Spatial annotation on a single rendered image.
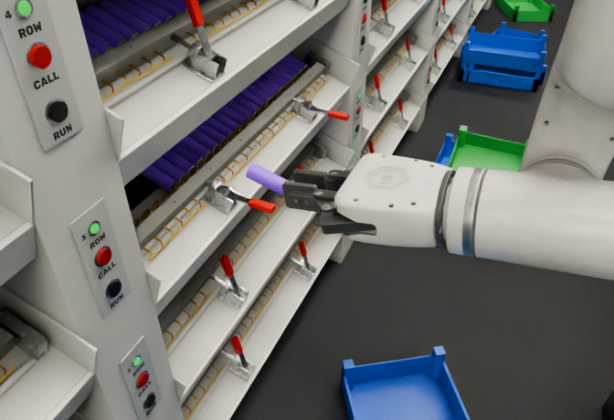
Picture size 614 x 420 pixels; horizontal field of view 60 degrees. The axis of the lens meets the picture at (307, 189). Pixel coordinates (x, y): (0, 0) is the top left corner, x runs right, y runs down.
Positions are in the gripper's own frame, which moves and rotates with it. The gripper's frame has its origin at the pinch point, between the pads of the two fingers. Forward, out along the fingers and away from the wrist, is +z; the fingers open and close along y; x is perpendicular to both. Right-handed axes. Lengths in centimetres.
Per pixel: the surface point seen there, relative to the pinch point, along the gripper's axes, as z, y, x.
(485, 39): 12, -184, 47
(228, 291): 19.3, -3.6, 24.1
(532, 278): -21, -62, 64
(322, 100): 16.1, -38.1, 7.8
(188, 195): 18.0, -0.6, 3.9
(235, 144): 18.7, -13.3, 3.5
